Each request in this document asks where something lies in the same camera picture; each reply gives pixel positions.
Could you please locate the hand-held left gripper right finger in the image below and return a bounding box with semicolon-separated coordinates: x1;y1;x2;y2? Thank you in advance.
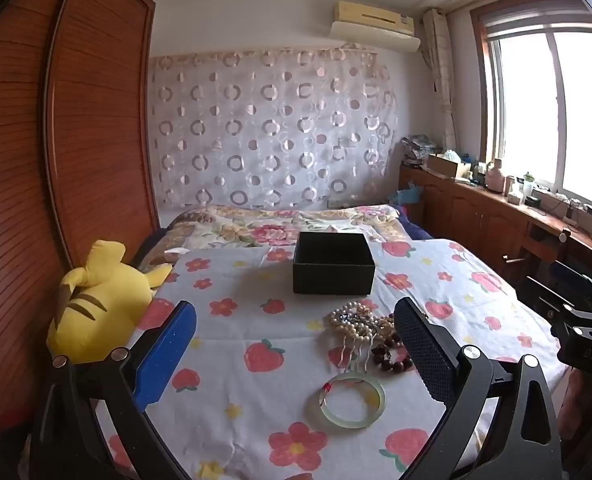
393;296;563;480

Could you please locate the pale green jade bangle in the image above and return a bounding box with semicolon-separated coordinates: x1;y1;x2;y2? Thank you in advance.
318;372;387;429

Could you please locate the floral quilt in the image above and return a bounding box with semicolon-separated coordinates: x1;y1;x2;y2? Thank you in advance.
140;204;417;271

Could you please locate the blue plastic bag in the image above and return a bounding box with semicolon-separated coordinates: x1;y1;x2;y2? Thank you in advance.
396;182;424;206

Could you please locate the pink jar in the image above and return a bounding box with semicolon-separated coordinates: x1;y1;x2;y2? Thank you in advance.
485;158;507;193

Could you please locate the beige window curtain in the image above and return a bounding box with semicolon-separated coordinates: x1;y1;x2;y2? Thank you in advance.
422;7;459;151

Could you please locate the cardboard box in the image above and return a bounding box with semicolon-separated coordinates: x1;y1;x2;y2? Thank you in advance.
426;152;472;180

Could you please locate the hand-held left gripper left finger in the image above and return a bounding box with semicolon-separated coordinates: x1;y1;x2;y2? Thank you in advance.
28;300;199;480

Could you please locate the yellow plush toy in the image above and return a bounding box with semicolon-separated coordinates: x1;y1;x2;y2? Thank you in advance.
46;240;174;366

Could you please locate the long wooden cabinet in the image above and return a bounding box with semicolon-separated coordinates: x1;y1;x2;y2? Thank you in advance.
398;162;592;301

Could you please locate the black square box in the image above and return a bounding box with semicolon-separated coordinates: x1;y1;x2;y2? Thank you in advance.
292;231;377;296

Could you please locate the brown wooden wardrobe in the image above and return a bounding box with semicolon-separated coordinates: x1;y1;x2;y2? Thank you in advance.
0;0;161;441

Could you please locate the pile of papers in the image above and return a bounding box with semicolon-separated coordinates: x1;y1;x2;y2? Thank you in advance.
401;134;444;166

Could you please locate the wooden frame window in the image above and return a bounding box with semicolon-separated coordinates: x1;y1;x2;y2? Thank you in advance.
471;0;592;221

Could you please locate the dark blue blanket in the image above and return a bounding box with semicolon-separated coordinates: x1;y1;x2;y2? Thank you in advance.
391;205;434;241

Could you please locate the tan wooden bead bracelet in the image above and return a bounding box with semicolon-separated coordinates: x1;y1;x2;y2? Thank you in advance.
376;312;401;341

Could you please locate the circle pattern sheer curtain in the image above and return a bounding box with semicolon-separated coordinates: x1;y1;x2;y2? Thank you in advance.
148;45;401;211

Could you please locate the wall air conditioner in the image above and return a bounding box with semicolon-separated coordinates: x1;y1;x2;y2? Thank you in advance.
330;0;421;53

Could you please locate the pearl hair comb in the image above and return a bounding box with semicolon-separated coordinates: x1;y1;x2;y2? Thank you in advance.
337;326;379;375

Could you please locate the strawberry flower print bedsheet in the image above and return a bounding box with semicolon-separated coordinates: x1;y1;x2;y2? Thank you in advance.
90;237;572;480

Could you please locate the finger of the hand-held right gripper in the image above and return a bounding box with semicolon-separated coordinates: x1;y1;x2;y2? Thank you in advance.
550;259;592;307
517;275;587;320

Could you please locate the dark red bead bracelet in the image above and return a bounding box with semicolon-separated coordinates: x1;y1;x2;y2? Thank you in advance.
370;337;415;375

